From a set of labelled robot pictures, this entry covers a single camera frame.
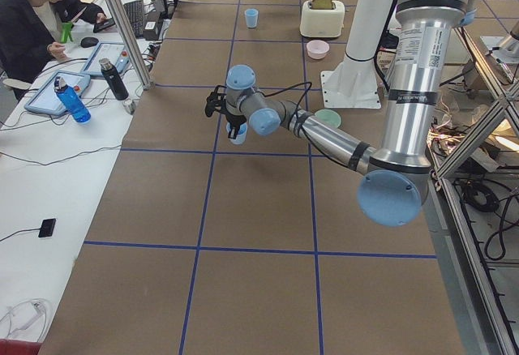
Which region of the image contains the pink bowl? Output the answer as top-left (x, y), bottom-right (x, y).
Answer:
top-left (306, 40), bottom-right (330, 60)

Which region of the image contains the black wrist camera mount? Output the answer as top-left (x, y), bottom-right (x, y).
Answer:
top-left (204, 85), bottom-right (226, 118)

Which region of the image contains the cream toaster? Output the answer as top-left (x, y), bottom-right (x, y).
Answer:
top-left (299, 0), bottom-right (345, 38)

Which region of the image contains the person in black jacket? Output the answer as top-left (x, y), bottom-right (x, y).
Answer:
top-left (1, 0), bottom-right (107, 83)

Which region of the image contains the light blue cup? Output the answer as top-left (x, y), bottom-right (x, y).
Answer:
top-left (244, 8), bottom-right (259, 28)
top-left (225, 123), bottom-right (247, 145)

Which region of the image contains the blue teach pendant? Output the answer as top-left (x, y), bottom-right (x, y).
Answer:
top-left (24, 71), bottom-right (91, 117)
top-left (81, 42), bottom-right (129, 78)

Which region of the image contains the black computer mouse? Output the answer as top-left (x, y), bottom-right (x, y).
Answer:
top-left (80, 36), bottom-right (99, 48)

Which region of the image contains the blue teach pendant near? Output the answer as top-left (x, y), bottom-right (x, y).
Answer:
top-left (24, 71), bottom-right (91, 117)

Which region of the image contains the white pedestal column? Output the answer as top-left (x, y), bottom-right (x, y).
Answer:
top-left (321, 0), bottom-right (393, 109)

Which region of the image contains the black keyboard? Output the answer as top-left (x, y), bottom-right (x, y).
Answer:
top-left (123, 0), bottom-right (145, 38)

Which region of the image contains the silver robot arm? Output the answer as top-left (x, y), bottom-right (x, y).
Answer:
top-left (205, 0), bottom-right (475, 226)

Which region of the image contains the toast slice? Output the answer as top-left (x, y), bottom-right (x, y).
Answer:
top-left (309, 0), bottom-right (335, 11)

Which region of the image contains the aluminium frame post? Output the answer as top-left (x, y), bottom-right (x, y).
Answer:
top-left (105, 0), bottom-right (153, 90)

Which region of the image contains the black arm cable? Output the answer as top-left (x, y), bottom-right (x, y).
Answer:
top-left (259, 82), bottom-right (313, 113)

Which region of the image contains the blue water bottle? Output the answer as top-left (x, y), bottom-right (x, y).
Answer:
top-left (54, 75), bottom-right (91, 123)

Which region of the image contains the small black device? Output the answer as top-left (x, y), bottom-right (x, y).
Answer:
top-left (38, 218), bottom-right (56, 238)

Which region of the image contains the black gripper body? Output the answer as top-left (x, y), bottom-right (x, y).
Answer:
top-left (225, 112), bottom-right (245, 127)

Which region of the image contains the light green bowl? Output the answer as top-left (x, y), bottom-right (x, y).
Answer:
top-left (315, 109), bottom-right (341, 128)

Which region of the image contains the black thermos bottle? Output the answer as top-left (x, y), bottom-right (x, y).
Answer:
top-left (99, 58), bottom-right (129, 101)

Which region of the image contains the blue teach pendant far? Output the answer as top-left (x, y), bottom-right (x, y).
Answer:
top-left (81, 42), bottom-right (129, 78)

